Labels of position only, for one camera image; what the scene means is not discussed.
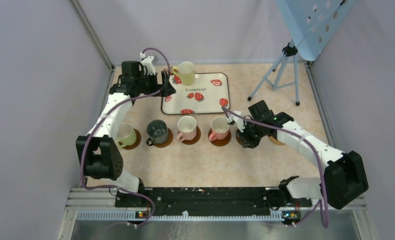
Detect light blue music stand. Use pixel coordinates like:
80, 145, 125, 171
247, 0, 357, 106

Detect green mug back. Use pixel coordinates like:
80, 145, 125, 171
172, 61, 195, 86

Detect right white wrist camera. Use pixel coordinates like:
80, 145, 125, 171
227, 111, 246, 133

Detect pink mug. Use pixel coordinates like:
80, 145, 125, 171
176, 115, 197, 142
208, 116, 230, 142

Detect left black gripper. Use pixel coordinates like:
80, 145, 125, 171
135, 70, 175, 97

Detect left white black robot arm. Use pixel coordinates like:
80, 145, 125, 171
75, 61, 176, 207

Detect purple cable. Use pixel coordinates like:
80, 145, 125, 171
221, 106, 330, 229
79, 47, 172, 229

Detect dark green mug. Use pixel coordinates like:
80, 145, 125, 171
146, 119, 168, 146

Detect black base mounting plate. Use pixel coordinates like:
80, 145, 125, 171
114, 187, 313, 217

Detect brown coaster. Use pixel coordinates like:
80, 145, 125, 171
122, 129, 142, 150
154, 128, 173, 148
176, 126, 201, 145
207, 128, 232, 147
235, 134, 242, 145

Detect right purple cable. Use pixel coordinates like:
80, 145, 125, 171
221, 106, 330, 229

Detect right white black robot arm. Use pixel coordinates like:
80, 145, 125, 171
228, 100, 369, 210

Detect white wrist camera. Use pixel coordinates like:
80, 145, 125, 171
227, 111, 246, 133
140, 51, 158, 76

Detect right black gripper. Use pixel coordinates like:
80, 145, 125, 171
235, 120, 265, 149

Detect light tan coaster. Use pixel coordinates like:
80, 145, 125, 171
268, 136, 285, 146

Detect pink mug front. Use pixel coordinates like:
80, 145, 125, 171
176, 115, 197, 142

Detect white strawberry tray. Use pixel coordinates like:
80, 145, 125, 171
161, 72, 231, 115

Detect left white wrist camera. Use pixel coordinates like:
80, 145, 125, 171
140, 51, 158, 76

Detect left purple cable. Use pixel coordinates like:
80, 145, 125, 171
79, 47, 172, 229

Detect pink mug back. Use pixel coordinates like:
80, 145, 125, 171
208, 116, 230, 142

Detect green mug front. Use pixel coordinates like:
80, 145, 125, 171
116, 122, 137, 148

